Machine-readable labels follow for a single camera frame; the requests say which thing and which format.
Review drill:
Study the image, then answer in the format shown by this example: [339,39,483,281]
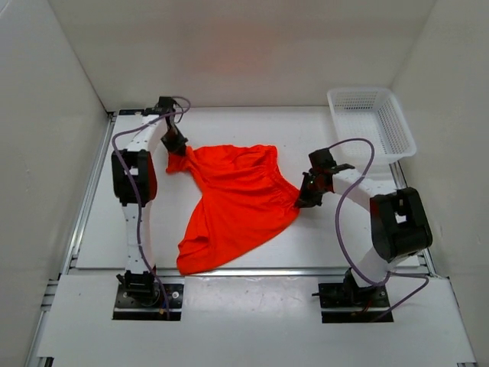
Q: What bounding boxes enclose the orange mesh shorts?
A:
[166,145,300,275]

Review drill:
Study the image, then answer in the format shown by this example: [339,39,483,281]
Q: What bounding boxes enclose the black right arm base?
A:
[311,270,393,324]

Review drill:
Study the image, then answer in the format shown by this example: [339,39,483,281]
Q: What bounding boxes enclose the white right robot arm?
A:
[296,164,432,306]

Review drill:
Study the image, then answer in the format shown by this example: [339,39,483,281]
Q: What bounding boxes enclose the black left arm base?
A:
[112,271,184,322]

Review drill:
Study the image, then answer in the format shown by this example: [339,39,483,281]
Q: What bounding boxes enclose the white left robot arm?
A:
[111,107,188,275]

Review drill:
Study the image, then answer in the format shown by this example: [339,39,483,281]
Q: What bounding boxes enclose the black corner label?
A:
[118,109,144,115]

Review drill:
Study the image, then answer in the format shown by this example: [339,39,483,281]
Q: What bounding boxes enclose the white plastic mesh basket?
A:
[327,86,417,165]

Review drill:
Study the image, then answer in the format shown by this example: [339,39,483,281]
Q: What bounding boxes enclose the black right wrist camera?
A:
[309,148,355,176]

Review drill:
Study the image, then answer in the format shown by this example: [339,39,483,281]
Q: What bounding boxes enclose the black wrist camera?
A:
[309,148,355,176]
[142,96,178,115]

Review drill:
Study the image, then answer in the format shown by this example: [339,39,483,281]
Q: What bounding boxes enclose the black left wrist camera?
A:
[142,96,178,115]

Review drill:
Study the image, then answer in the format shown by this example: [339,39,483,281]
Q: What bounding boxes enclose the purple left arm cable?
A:
[112,95,192,320]

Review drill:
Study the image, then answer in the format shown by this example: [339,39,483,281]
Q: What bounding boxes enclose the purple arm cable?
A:
[112,95,192,320]
[316,138,430,321]

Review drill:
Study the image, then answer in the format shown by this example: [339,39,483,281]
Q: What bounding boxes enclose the aluminium right frame rail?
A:
[389,161,436,277]

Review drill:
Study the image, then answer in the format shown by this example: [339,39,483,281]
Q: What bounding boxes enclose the aluminium frame rail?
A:
[24,112,117,366]
[389,161,436,277]

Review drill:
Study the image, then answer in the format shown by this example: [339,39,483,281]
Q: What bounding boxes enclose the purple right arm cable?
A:
[316,138,430,321]

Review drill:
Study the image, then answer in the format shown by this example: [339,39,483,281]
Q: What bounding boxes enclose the aluminium table edge rail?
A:
[152,266,352,278]

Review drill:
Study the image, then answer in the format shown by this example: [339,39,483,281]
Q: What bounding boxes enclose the aluminium left frame rail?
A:
[24,112,117,366]

